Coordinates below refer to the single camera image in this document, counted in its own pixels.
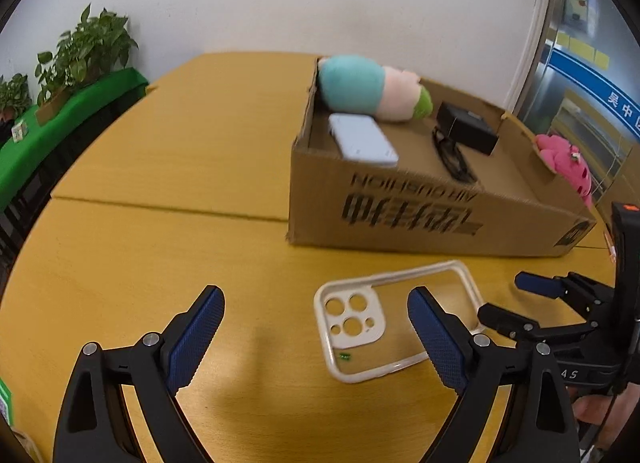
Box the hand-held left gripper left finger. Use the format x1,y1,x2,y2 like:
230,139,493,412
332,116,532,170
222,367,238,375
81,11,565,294
52,285,226,463

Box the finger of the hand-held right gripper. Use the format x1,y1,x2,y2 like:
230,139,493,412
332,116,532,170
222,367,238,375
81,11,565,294
477,303,599,357
515,271,617,317

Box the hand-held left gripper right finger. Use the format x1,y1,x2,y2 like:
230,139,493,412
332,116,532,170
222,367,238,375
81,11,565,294
407,286,581,463

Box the white clear phone case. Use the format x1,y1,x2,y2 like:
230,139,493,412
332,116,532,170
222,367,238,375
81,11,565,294
314,260,486,384

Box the brown cardboard box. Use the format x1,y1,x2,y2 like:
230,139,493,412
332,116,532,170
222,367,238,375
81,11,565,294
286,55,598,259

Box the teal and pink plush pig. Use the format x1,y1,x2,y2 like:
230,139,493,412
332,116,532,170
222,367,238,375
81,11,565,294
317,54,435,124

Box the person's right forearm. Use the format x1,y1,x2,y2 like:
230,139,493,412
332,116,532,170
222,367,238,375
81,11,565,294
579,420,632,463

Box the yellow wooden desktop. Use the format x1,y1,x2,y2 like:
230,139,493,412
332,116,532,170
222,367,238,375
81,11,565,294
12,52,618,463

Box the person's right hand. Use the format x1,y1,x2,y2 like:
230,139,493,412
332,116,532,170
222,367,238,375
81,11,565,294
571,382,639,427

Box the pink plush toy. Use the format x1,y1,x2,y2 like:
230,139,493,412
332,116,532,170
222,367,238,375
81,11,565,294
534,133,596,208

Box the black eyeglasses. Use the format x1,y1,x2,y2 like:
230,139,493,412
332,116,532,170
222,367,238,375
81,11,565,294
431,127,478,182

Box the black power adapter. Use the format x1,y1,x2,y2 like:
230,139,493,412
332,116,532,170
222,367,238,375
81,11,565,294
436,103,500,156

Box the metal framed glass door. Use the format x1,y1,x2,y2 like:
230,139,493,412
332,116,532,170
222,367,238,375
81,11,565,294
510,0,640,204

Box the blue sign band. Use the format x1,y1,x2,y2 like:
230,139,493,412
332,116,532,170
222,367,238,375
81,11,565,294
547,45,640,138

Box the pale blue power bank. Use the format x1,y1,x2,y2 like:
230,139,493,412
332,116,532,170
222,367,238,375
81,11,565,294
328,113,399,167

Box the green cloth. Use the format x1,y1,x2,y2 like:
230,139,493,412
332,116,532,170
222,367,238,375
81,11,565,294
0,68,150,214

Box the wooden planter box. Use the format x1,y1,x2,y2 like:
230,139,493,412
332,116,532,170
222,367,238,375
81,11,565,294
36,88,71,124

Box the small green potted plant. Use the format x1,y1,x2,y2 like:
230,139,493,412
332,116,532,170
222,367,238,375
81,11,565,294
0,74,32,117

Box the large green potted plant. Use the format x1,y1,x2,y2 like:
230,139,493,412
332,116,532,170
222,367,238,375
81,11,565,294
35,4,140,104

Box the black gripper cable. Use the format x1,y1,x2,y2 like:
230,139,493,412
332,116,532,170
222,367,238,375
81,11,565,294
594,377,627,460

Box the cartoon wall poster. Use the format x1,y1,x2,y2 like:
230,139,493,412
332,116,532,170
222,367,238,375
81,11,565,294
562,0,598,34

